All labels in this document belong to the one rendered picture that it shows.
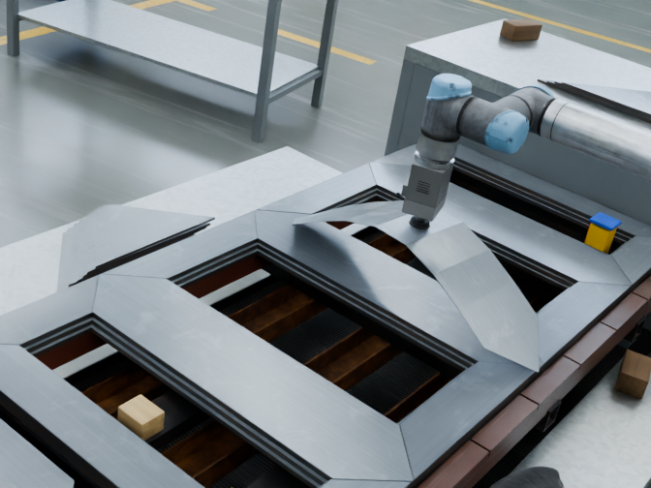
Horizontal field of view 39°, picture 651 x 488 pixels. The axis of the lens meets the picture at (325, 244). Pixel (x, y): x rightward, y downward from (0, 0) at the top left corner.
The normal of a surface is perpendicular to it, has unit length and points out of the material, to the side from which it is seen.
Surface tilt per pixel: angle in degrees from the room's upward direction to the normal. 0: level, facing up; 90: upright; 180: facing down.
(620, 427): 0
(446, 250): 18
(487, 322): 31
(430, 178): 90
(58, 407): 0
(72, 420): 0
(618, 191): 90
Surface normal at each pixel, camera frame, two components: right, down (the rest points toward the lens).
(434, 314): 0.15, -0.86
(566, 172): -0.62, 0.31
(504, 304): 0.48, -0.51
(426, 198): -0.38, 0.41
